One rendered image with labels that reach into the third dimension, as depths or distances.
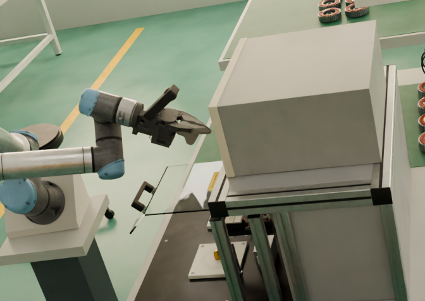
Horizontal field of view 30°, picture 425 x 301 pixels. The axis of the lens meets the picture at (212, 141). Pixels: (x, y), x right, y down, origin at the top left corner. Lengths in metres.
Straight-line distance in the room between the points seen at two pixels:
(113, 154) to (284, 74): 0.54
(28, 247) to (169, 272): 0.61
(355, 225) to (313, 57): 0.45
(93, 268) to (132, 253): 1.02
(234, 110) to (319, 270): 0.46
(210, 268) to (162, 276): 0.15
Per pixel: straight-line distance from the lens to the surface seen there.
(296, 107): 1.89
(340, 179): 1.91
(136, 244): 3.97
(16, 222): 2.84
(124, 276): 3.78
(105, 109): 2.15
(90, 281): 2.87
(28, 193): 2.58
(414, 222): 2.37
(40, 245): 2.75
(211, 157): 2.92
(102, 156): 2.22
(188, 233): 2.50
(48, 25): 6.89
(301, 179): 1.95
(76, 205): 2.77
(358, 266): 2.01
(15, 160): 2.23
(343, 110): 1.89
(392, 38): 3.62
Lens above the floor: 2.11
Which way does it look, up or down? 27 degrees down
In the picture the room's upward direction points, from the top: 15 degrees counter-clockwise
